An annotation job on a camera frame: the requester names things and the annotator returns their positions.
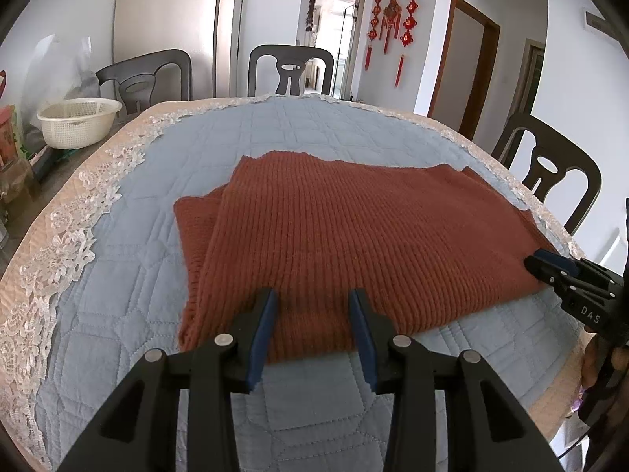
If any white plastic colander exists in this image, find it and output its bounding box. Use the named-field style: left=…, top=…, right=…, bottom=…
left=37, top=97, right=123, bottom=150

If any blue quilted mat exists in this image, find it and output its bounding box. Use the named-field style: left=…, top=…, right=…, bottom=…
left=10, top=93, right=590, bottom=472

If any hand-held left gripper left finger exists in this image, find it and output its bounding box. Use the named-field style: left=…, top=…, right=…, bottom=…
left=58, top=288, right=280, bottom=472

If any wall-mounted wooden rack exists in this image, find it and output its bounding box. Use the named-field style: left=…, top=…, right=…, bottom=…
left=584, top=7, right=626, bottom=41

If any clear plastic bag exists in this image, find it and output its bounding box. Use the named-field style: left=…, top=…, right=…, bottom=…
left=22, top=33, right=102, bottom=148

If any rust knit sweater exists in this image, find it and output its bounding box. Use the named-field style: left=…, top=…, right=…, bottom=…
left=173, top=150, right=554, bottom=365

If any person's right hand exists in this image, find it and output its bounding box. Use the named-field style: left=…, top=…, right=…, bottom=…
left=581, top=337, right=600, bottom=389

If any dark plastic chair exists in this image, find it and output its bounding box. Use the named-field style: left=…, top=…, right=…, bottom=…
left=490, top=112, right=603, bottom=237
left=247, top=44, right=335, bottom=97
left=95, top=49, right=193, bottom=115

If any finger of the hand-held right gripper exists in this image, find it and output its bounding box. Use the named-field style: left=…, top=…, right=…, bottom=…
left=524, top=254, right=572, bottom=297
left=533, top=249, right=583, bottom=277

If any large red Chinese knot ornament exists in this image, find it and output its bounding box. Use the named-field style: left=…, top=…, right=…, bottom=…
left=395, top=0, right=421, bottom=89

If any tall pale cabinet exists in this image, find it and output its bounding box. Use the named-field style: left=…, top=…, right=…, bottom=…
left=113, top=0, right=249, bottom=100

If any brown wooden door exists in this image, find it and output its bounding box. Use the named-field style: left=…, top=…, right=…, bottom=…
left=427, top=0, right=501, bottom=141

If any pink printed box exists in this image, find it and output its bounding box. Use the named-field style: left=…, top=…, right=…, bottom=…
left=0, top=105, right=19, bottom=167

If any green printed packet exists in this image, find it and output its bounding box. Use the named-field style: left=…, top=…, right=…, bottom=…
left=12, top=107, right=31, bottom=159

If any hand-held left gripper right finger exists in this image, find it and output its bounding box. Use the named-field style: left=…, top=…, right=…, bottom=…
left=348, top=288, right=566, bottom=472

